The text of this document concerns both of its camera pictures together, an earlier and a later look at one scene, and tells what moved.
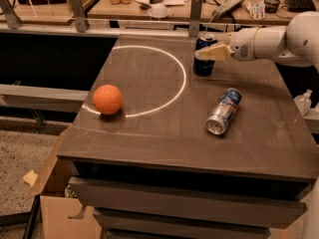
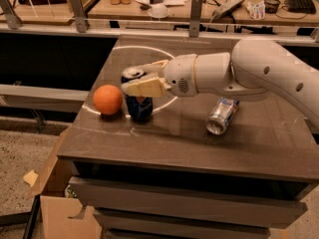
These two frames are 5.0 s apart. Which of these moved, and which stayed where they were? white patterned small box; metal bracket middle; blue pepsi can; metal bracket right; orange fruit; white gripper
Moved: white gripper; blue pepsi can
Stayed: metal bracket middle; orange fruit; metal bracket right; white patterned small box
